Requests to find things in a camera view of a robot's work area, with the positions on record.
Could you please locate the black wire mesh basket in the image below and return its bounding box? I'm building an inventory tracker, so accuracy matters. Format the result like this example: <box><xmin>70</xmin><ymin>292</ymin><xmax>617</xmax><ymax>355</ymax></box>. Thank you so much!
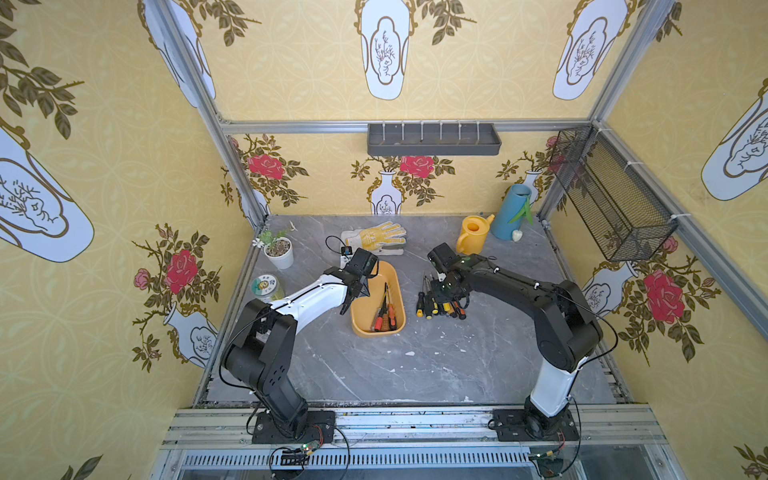
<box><xmin>550</xmin><ymin>126</ymin><xmax>678</xmax><ymax>262</ymax></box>

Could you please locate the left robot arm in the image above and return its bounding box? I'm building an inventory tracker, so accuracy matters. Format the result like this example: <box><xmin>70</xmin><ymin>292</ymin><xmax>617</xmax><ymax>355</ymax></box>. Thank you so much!
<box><xmin>220</xmin><ymin>249</ymin><xmax>379</xmax><ymax>440</ymax></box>

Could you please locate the yellow watering can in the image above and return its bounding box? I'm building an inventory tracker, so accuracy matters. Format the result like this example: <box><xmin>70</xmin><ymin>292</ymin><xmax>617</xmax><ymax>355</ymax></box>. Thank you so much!
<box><xmin>456</xmin><ymin>214</ymin><xmax>495</xmax><ymax>255</ymax></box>

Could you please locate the grey wall shelf rack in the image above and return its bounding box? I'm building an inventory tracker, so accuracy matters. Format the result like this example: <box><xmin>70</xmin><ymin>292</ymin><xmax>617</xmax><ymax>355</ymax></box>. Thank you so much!
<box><xmin>367</xmin><ymin>121</ymin><xmax>502</xmax><ymax>157</ymax></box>

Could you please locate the large black handle screwdriver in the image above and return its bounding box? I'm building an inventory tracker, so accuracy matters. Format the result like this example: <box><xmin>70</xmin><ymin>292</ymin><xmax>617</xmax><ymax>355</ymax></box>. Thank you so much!
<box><xmin>416</xmin><ymin>284</ymin><xmax>426</xmax><ymax>318</ymax></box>

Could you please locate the yellow white work glove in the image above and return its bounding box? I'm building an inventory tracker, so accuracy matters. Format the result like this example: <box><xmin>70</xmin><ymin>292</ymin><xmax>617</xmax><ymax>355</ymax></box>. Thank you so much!
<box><xmin>340</xmin><ymin>221</ymin><xmax>407</xmax><ymax>256</ymax></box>

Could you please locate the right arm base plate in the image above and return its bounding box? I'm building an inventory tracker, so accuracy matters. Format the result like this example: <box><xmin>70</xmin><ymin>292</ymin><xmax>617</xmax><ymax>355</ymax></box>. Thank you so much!
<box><xmin>487</xmin><ymin>408</ymin><xmax>581</xmax><ymax>442</ymax></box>

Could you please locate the yellow plastic storage box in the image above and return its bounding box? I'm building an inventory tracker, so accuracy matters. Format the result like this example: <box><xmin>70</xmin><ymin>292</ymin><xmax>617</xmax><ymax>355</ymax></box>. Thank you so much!
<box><xmin>350</xmin><ymin>261</ymin><xmax>407</xmax><ymax>338</ymax></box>

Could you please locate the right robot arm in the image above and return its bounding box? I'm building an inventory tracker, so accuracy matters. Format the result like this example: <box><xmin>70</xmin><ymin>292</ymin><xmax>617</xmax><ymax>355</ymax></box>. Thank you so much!
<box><xmin>428</xmin><ymin>243</ymin><xmax>603</xmax><ymax>419</ymax></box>

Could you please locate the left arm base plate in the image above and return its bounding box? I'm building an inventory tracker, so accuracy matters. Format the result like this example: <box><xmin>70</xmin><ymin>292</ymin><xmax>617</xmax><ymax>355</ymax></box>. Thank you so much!
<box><xmin>246</xmin><ymin>410</ymin><xmax>336</xmax><ymax>446</ymax></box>

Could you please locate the white potted succulent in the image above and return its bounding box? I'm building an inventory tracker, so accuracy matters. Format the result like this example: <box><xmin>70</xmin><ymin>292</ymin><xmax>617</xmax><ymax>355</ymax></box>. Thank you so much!
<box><xmin>252</xmin><ymin>229</ymin><xmax>294</xmax><ymax>270</ymax></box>

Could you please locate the orange black handle screwdriver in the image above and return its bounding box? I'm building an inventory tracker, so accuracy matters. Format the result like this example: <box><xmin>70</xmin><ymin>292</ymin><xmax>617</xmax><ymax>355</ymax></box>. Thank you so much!
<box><xmin>453</xmin><ymin>301</ymin><xmax>467</xmax><ymax>320</ymax></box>

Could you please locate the green tape roll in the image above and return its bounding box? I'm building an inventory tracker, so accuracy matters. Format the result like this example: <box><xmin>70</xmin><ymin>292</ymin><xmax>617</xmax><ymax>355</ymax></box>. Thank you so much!
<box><xmin>251</xmin><ymin>274</ymin><xmax>285</xmax><ymax>303</ymax></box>

